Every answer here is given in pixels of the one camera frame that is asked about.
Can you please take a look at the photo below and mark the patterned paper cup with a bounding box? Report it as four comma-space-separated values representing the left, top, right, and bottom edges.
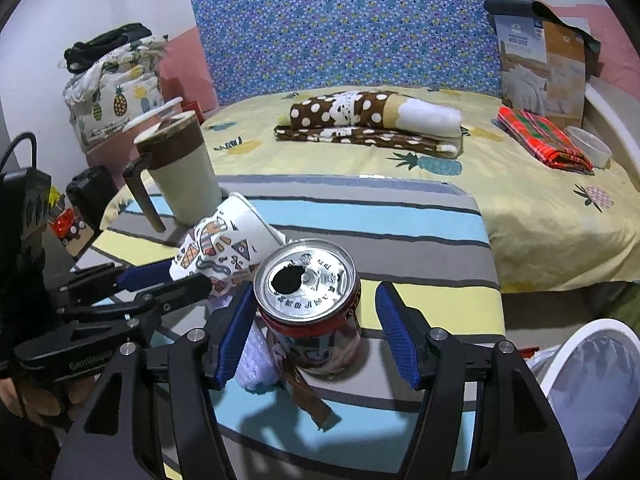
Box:
169, 192, 285, 297

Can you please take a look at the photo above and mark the red silver soda can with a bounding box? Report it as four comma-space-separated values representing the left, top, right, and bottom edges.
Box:
254, 238, 361, 376

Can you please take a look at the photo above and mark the brown snack wrapper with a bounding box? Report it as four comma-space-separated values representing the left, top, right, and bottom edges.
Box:
267, 330, 335, 431

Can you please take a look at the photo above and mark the white round trash bin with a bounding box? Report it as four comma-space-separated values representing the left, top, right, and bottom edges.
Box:
534, 317, 640, 480

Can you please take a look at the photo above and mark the person's left hand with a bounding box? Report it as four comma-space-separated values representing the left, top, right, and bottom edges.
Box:
1, 376, 96, 427

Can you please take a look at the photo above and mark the red toy car box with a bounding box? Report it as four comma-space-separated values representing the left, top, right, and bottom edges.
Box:
49, 208, 96, 259

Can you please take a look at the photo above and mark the black box by bed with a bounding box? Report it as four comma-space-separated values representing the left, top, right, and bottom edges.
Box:
66, 165, 117, 232

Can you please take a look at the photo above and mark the striped cloth table cover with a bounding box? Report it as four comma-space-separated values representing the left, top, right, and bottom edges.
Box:
74, 173, 508, 480

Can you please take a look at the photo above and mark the beige mug with brown lid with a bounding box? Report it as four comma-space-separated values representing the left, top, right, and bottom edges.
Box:
122, 110, 222, 232

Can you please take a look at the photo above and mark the pineapple print fabric pile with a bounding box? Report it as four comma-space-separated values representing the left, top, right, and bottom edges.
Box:
62, 35, 168, 152

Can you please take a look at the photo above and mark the yellow pineapple bed sheet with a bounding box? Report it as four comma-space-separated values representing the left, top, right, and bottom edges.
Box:
203, 88, 639, 292

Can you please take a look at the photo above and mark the pink pillow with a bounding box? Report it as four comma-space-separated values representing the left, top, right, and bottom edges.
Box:
160, 27, 219, 112

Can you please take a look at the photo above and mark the brown polka dot blanket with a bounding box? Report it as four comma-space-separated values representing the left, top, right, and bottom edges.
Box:
274, 89, 463, 158

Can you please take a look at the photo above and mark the black clothing on pile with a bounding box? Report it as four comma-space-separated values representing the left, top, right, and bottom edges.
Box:
64, 23, 152, 75

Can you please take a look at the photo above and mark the red plaid folded cloth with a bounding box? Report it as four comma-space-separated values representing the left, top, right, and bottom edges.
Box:
497, 106, 593, 174

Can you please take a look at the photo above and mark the clear plastic container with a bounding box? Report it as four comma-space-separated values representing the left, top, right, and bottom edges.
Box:
565, 126, 612, 169

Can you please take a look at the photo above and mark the bedding package bag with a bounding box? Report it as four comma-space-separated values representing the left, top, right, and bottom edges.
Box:
484, 0, 601, 129

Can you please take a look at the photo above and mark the blue dotted headboard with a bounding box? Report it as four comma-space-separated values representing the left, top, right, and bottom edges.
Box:
191, 0, 500, 104

